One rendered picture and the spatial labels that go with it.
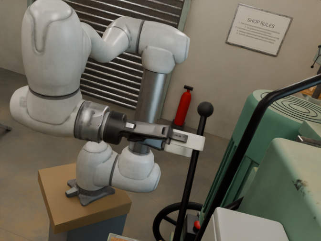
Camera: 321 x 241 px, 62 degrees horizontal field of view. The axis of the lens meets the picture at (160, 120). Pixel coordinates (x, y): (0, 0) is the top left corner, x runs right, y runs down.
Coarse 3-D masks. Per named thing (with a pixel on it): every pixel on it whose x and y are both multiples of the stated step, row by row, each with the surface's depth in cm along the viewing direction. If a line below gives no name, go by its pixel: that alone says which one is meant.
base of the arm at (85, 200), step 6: (72, 180) 133; (72, 186) 130; (78, 186) 126; (108, 186) 134; (66, 192) 124; (72, 192) 125; (78, 192) 126; (84, 192) 125; (90, 192) 125; (96, 192) 126; (102, 192) 129; (108, 192) 132; (114, 192) 133; (84, 198) 125; (90, 198) 126; (96, 198) 127; (84, 204) 123
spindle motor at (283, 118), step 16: (256, 96) 47; (288, 96) 52; (272, 112) 41; (288, 112) 42; (304, 112) 45; (320, 112) 47; (240, 128) 47; (272, 128) 41; (288, 128) 40; (256, 144) 44; (224, 160) 52; (256, 160) 44; (240, 176) 47; (240, 192) 48; (208, 208) 55
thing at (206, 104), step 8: (200, 104) 56; (208, 104) 55; (200, 112) 56; (208, 112) 55; (200, 120) 56; (200, 128) 55; (192, 160) 54; (192, 168) 54; (192, 176) 54; (192, 184) 54; (184, 192) 53; (184, 200) 53; (184, 208) 52; (184, 216) 52; (176, 224) 52; (176, 232) 52; (176, 240) 51
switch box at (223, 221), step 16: (224, 208) 22; (208, 224) 23; (224, 224) 21; (240, 224) 21; (256, 224) 22; (272, 224) 22; (208, 240) 22; (224, 240) 19; (240, 240) 20; (256, 240) 20; (272, 240) 20; (288, 240) 21
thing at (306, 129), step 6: (306, 120) 36; (300, 126) 37; (306, 126) 35; (312, 126) 35; (318, 126) 35; (300, 132) 36; (306, 132) 35; (312, 132) 34; (318, 132) 33; (312, 138) 33; (318, 138) 32
